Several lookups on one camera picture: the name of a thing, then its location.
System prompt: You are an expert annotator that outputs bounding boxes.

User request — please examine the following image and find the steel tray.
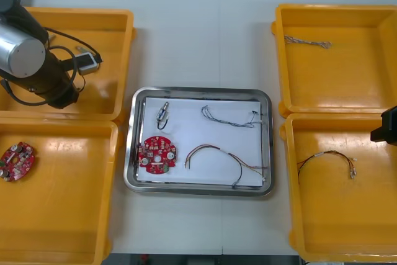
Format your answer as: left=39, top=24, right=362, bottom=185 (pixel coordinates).
left=123, top=86, right=275, bottom=198

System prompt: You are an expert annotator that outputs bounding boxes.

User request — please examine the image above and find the blue label metal solenoid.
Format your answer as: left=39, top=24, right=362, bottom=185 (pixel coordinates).
left=156, top=102, right=171, bottom=131

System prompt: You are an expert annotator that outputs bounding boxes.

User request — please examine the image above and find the round red circuit board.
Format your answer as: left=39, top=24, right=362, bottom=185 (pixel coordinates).
left=0, top=141, right=36, bottom=183
left=138, top=135, right=180, bottom=175

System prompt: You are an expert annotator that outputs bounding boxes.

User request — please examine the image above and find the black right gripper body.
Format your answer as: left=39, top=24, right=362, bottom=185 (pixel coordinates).
left=370, top=106, right=397, bottom=145

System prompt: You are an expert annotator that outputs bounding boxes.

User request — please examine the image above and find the white sheet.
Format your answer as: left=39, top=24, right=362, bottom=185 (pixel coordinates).
left=137, top=97, right=264, bottom=189

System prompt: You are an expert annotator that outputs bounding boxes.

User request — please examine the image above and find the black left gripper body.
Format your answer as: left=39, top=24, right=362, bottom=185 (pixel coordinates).
left=46, top=66, right=79, bottom=110

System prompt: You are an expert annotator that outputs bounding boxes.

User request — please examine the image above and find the red-black wire harness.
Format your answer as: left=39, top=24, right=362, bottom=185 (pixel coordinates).
left=296, top=150, right=358, bottom=185
left=184, top=143, right=268, bottom=189

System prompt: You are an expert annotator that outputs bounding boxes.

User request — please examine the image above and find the blue-white twisted wire harness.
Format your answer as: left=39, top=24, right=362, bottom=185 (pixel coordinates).
left=283, top=35, right=333, bottom=50
left=200, top=105, right=264, bottom=129

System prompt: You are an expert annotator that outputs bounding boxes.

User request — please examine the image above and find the yellow-orange plastic bin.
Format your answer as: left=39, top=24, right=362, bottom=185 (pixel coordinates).
left=280, top=112, right=397, bottom=263
left=0, top=6, right=137, bottom=122
left=0, top=117, right=120, bottom=265
left=270, top=3, right=397, bottom=119

